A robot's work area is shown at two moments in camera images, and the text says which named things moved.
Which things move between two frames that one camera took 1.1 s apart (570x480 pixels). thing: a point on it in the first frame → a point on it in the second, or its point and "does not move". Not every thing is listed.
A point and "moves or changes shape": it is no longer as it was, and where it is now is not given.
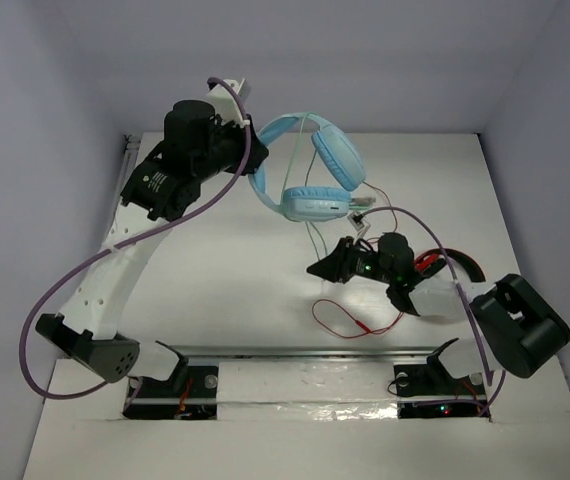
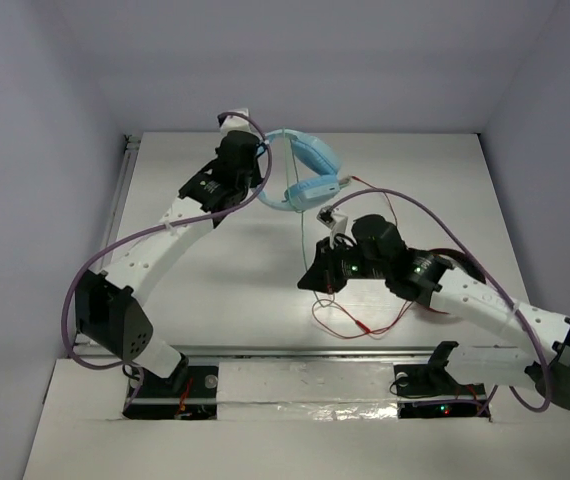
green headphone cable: [291, 176] → [302, 224]
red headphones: [431, 259] does not move
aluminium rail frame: [129, 163] does not move
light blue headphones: [338, 157] moves or changes shape
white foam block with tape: [307, 391] does not move
